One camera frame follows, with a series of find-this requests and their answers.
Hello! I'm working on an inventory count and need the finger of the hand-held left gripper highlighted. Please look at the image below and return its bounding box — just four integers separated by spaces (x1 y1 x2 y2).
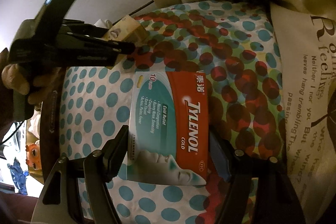
66 36 136 67
63 19 111 39

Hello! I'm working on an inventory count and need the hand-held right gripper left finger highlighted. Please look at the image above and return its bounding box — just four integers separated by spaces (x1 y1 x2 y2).
34 124 130 224

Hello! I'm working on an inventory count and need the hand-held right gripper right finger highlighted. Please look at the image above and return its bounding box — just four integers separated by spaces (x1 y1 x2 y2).
209 131 306 224

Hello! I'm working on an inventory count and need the yellow cardboard box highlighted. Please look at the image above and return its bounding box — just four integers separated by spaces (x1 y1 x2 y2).
101 15 150 68

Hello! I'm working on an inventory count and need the red and teal medicine box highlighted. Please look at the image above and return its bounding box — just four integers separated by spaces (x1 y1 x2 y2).
125 70 211 186

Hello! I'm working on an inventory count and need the golden storage container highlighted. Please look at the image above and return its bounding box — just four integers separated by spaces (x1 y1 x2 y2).
26 106 47 188

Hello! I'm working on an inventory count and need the orange dragon toy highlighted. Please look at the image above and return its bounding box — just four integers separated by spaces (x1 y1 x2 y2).
26 143 42 173

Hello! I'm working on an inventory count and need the person's left hand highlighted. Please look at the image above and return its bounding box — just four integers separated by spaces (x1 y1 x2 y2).
1 48 62 106

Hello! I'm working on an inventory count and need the white crumpled tissue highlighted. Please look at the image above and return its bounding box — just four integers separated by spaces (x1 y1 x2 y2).
94 18 113 30

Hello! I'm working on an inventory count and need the blue patterned cloth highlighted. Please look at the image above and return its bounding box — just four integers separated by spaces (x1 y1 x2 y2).
7 158 30 188

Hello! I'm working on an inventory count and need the beige leaf print curtain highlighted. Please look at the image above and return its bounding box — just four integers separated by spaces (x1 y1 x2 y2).
136 0 336 224

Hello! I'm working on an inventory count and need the thin black cable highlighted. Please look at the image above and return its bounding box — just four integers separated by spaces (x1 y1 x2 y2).
0 119 25 146

